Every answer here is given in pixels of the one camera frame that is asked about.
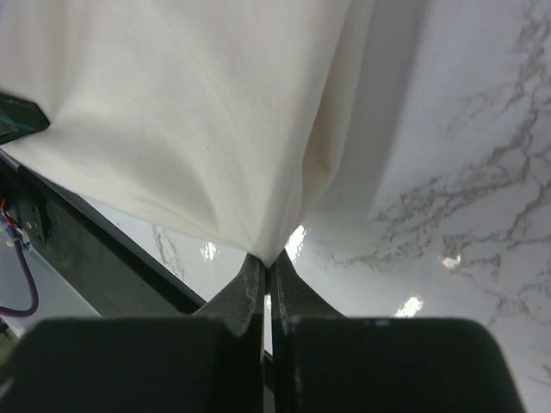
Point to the cream white t shirt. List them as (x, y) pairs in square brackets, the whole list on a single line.
[(225, 120)]

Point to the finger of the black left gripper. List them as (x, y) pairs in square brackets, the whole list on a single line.
[(20, 118)]

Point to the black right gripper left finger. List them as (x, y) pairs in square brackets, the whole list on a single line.
[(210, 361)]

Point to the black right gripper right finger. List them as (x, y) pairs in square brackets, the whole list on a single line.
[(324, 361)]

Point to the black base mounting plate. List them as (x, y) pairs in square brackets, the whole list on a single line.
[(105, 266)]

